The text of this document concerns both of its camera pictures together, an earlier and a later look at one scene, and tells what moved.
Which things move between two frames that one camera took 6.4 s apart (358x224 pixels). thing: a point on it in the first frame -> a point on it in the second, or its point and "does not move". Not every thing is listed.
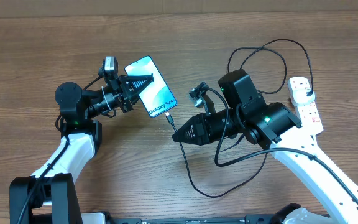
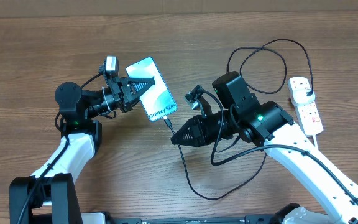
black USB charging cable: (251, 58) -> (189, 182)
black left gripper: (127, 82) does not move
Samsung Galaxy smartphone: (156, 98) does not move
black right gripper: (203, 134) does not move
